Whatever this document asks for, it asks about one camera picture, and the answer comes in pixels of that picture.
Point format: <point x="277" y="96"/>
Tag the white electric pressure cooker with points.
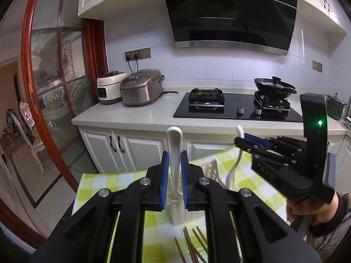
<point x="108" y="87"/>

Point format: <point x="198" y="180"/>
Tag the white plastic spoon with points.
<point x="230" y="177"/>

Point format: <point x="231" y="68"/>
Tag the brown wooden chopstick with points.
<point x="180" y="250"/>
<point x="202" y="235"/>
<point x="192" y="244"/>
<point x="204" y="246"/>
<point x="189" y="246"/>

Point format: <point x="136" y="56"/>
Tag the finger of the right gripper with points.
<point x="256" y="141"/>
<point x="246" y="146"/>

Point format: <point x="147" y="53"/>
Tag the gold wall switch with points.
<point x="317" y="66"/>

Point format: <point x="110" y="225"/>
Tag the person's right hand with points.
<point x="324" y="213"/>

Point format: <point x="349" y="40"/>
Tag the white ornate chair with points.
<point x="24" y="123"/>

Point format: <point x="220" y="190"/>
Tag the wall power socket strip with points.
<point x="144" y="53"/>

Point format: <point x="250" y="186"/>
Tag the black wok with lid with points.
<point x="274" y="88"/>

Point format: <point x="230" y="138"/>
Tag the black gas hob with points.
<point x="215" y="104"/>

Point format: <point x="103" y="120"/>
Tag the green checked tablecloth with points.
<point x="160" y="234"/>

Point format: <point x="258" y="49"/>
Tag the white base cabinets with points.
<point x="126" y="139"/>

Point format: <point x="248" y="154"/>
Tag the beige plastic spoon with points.
<point x="174" y="137"/>

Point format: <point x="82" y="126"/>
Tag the red framed glass door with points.
<point x="62" y="55"/>

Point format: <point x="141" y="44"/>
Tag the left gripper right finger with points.
<point x="194" y="197"/>

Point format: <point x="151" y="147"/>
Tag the silver rice cooker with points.
<point x="142" y="87"/>

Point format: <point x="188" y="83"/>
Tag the green pot with lid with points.
<point x="335" y="106"/>

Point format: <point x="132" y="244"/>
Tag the cream perforated utensil basket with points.
<point x="179" y="215"/>

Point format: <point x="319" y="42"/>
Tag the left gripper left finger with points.
<point x="156" y="196"/>

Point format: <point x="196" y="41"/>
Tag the black range hood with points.
<point x="260" y="25"/>

